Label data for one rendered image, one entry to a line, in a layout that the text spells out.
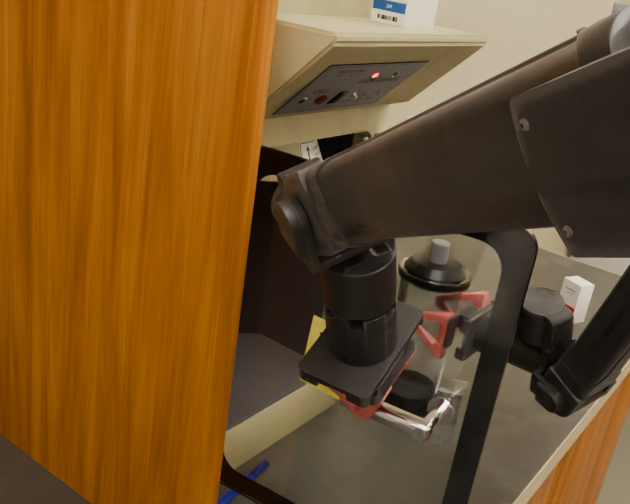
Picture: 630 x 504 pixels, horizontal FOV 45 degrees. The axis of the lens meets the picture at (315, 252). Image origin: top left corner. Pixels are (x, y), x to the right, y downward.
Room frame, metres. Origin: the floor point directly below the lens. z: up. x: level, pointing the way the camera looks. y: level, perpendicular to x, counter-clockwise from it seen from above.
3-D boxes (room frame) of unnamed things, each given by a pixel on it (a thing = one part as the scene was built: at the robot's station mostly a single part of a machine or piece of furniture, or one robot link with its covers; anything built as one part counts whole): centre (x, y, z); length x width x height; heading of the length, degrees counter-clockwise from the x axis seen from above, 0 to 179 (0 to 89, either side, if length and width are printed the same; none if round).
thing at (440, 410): (0.60, -0.09, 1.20); 0.10 x 0.05 x 0.03; 62
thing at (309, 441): (0.66, -0.04, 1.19); 0.30 x 0.01 x 0.40; 62
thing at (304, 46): (0.83, -0.03, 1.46); 0.32 x 0.12 x 0.10; 147
